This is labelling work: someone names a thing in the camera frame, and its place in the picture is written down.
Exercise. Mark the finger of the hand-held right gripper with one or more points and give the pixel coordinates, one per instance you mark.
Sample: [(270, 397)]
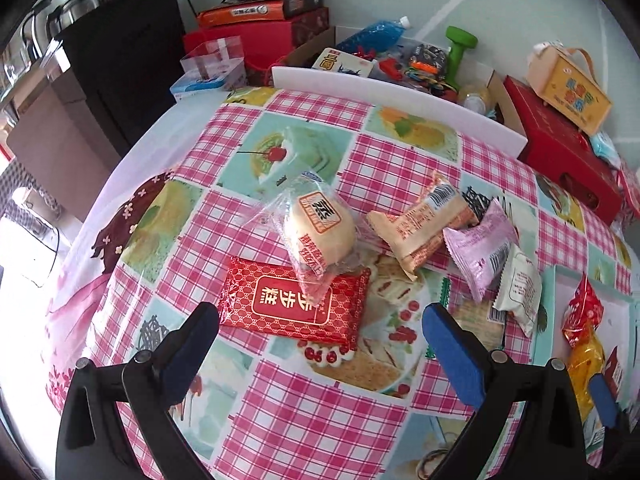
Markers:
[(602, 400)]

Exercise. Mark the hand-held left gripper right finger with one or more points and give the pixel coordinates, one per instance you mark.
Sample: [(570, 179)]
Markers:
[(452, 355)]

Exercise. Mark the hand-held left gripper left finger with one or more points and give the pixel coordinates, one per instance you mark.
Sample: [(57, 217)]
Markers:
[(182, 365)]

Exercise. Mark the yellow cake packet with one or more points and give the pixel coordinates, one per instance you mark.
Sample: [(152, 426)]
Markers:
[(585, 365)]

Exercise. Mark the teal rimmed white tray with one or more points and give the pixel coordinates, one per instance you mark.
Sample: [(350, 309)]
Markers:
[(555, 360)]

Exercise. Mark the red flower print packet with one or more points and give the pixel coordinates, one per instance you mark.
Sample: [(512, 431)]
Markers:
[(582, 310)]

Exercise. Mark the small white snack packet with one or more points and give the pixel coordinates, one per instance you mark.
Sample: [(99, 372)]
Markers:
[(520, 285)]

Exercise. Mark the pink snack packet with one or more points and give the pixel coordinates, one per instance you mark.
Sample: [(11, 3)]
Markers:
[(480, 247)]

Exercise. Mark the red patterned cake packet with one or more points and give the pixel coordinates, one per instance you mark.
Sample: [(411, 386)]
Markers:
[(280, 310)]

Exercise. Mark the beige snack packet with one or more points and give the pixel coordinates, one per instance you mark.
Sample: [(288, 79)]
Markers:
[(420, 230)]

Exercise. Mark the steamed cake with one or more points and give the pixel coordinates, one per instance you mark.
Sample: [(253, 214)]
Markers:
[(320, 225)]

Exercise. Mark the pink checked tablecloth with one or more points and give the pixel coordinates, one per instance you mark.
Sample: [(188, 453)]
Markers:
[(310, 410)]

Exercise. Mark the cartoon printed bed sheet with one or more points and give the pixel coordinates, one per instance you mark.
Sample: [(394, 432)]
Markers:
[(125, 160)]

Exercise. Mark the red patterned tin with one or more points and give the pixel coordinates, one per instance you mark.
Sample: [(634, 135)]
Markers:
[(631, 185)]

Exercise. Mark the large red gift box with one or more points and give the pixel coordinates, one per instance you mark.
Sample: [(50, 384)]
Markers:
[(555, 150)]

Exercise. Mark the large brown cardboard box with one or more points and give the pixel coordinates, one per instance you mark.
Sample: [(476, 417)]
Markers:
[(60, 145)]

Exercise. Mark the blue white wipes pack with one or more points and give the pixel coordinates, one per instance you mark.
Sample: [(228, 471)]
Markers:
[(605, 147)]

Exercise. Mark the small plastic jar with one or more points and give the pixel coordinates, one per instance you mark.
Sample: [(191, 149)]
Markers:
[(475, 97)]

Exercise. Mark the blue tissue box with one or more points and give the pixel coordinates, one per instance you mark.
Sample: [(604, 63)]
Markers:
[(200, 87)]

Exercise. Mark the pile of colourful toys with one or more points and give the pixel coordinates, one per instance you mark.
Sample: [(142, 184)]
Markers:
[(425, 60)]

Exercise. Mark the green dumbbell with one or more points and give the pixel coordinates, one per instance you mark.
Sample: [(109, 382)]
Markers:
[(457, 55)]

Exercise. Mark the clear plastic box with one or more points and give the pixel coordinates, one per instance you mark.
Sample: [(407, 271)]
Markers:
[(215, 57)]

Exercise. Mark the white yellow card box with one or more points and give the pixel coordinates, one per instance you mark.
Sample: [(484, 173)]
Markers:
[(345, 62)]

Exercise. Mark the black cabinet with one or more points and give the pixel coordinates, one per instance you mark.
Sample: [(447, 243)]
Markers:
[(130, 50)]

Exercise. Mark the blue water bottle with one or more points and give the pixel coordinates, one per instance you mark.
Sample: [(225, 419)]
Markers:
[(370, 35)]

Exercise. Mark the cardboard toy box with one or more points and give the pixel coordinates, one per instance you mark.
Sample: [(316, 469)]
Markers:
[(310, 50)]

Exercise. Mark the plain red box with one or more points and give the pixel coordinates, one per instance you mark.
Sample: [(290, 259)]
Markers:
[(265, 35)]

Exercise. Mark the dark red patterned box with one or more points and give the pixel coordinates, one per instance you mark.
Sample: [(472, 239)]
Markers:
[(310, 25)]

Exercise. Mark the steel kettle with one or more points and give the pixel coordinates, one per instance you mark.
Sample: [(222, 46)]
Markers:
[(75, 10)]

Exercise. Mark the dark flat box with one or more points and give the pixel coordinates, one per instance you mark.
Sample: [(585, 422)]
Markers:
[(302, 2)]

